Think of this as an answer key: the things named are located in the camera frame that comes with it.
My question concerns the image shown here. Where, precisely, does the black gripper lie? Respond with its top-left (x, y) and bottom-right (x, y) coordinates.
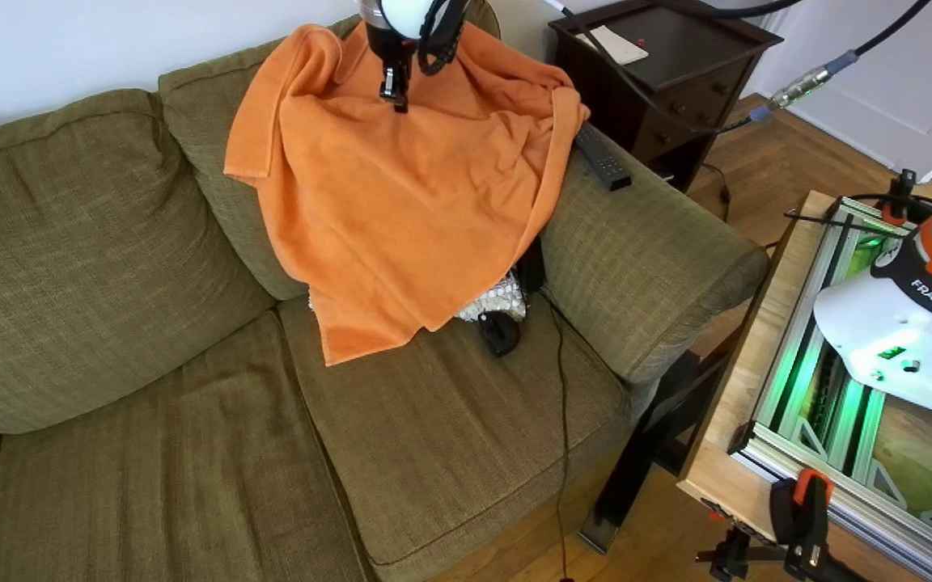
top-left (366, 27), bottom-right (415, 112)

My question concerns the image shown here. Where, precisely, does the orange cloth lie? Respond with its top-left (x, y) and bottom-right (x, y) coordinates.
top-left (223, 27), bottom-right (586, 365)

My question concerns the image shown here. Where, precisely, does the white orange robot base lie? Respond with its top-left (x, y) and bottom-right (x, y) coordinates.
top-left (816, 217), bottom-right (932, 412)

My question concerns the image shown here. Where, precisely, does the white and blue pillow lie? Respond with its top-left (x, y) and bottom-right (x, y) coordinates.
top-left (307, 272), bottom-right (529, 328)

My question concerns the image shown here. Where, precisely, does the black remote control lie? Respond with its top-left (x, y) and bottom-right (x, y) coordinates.
top-left (577, 123), bottom-right (629, 192)

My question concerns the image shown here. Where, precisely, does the white paper on table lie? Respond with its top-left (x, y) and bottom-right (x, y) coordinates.
top-left (583, 27), bottom-right (646, 64)

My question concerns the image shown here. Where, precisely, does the black power adapter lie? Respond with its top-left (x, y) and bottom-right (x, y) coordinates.
top-left (515, 242), bottom-right (546, 294)

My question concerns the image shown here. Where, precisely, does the dark wooden side table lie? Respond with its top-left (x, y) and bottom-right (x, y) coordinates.
top-left (550, 0), bottom-right (776, 192)

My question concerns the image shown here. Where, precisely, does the black computer mouse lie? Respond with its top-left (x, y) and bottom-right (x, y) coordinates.
top-left (477, 310), bottom-right (521, 359)

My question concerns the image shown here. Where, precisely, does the olive green sofa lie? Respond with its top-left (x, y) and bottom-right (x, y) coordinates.
top-left (0, 41), bottom-right (762, 582)

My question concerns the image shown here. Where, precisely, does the black orange clamp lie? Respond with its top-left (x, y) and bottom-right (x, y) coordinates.
top-left (770, 469), bottom-right (832, 578)

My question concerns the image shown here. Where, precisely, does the black mouse cable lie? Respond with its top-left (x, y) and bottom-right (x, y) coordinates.
top-left (536, 302), bottom-right (578, 582)

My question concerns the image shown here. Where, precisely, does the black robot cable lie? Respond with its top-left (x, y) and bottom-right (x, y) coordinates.
top-left (546, 0), bottom-right (932, 141)

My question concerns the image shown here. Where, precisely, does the aluminium frame robot table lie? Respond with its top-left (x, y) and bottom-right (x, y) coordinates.
top-left (678, 192), bottom-right (932, 582)

